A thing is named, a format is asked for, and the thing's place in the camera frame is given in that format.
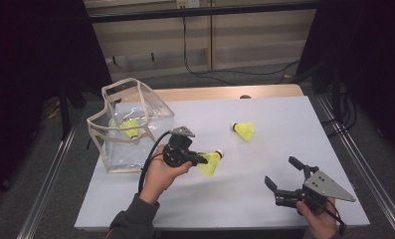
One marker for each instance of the aluminium floor rail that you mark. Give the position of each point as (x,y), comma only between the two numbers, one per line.
(367,172)
(45,189)

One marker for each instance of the beige wooden counter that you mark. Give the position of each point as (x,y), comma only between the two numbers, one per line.
(251,33)

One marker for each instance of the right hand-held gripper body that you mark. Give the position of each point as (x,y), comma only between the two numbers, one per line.
(326,187)

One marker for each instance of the person's right hand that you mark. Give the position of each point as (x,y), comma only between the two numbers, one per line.
(319,222)

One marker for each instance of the black metal stand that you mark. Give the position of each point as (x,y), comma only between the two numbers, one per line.
(64,116)

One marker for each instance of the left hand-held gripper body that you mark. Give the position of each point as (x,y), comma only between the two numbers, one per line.
(180,149)

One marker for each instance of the clear plastic bag beige trim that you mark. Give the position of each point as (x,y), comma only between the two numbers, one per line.
(135,159)

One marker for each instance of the person's left hand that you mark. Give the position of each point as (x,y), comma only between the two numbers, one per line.
(158,179)

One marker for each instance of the white wall socket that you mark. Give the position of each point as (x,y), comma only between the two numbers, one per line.
(191,3)

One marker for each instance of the black curtain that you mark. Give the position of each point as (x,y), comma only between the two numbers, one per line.
(367,49)
(36,49)

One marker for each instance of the yellow shuttlecock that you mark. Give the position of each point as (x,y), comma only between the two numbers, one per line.
(246,130)
(130,127)
(211,167)

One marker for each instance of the white table mat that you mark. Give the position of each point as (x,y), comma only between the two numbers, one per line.
(235,199)

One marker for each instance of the round table grommet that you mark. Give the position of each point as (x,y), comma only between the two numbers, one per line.
(245,96)

